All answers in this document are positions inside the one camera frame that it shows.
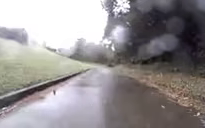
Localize distant row of trees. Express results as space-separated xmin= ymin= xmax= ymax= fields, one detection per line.
xmin=41 ymin=37 xmax=116 ymax=65

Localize wet dark asphalt road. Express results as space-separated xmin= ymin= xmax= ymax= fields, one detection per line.
xmin=0 ymin=64 xmax=205 ymax=128

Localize wood of green trees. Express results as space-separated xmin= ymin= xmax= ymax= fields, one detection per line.
xmin=101 ymin=0 xmax=205 ymax=76

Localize grey stone kerb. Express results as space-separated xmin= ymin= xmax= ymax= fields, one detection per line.
xmin=0 ymin=68 xmax=93 ymax=113

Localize leaf-strewn grass verge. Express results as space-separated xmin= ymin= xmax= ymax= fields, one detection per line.
xmin=114 ymin=63 xmax=205 ymax=128

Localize grass lawn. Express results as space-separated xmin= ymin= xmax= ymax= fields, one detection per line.
xmin=0 ymin=34 xmax=98 ymax=98

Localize building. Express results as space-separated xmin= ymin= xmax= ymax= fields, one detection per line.
xmin=0 ymin=22 xmax=30 ymax=47

